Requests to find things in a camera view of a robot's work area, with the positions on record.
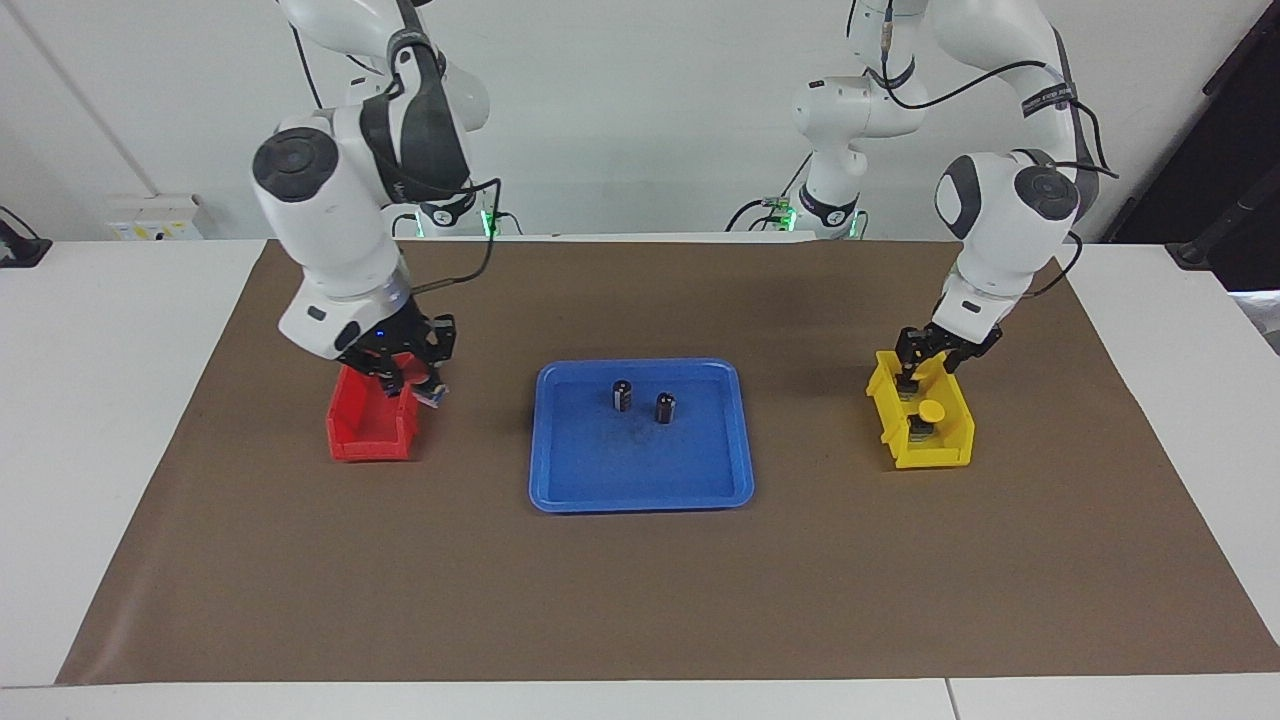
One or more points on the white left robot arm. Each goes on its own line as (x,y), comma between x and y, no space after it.
(1010,230)

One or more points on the red plastic bin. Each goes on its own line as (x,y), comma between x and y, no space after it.
(365,430)

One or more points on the black side panel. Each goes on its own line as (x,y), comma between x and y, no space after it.
(1190,150)

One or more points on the white wall outlet box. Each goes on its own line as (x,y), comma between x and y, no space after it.
(155,218)

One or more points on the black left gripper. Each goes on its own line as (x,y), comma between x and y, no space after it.
(950,342)

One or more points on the yellow plastic bin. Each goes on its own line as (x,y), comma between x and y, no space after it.
(950,440)

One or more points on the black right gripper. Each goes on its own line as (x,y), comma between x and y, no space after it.
(410,338)

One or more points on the brown paper mat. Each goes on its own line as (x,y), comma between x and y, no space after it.
(640,600)

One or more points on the black cylindrical switch part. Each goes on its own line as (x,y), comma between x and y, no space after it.
(666,407)
(622,395)

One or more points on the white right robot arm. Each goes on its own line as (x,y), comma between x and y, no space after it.
(330,220)

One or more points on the black clamp base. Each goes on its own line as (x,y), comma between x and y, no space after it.
(20,248)

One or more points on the blue plastic tray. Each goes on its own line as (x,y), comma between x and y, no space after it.
(640,470)

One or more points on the black stand pole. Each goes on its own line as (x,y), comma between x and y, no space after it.
(1230,225)

